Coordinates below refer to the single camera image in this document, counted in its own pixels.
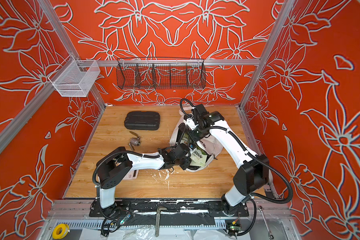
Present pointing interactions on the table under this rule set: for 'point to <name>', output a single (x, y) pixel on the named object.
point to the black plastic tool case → (142, 120)
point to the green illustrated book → (198, 156)
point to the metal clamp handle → (157, 227)
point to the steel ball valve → (135, 141)
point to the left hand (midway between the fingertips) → (191, 157)
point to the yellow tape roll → (60, 231)
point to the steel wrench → (271, 236)
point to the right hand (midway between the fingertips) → (189, 136)
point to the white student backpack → (212, 145)
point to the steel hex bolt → (130, 144)
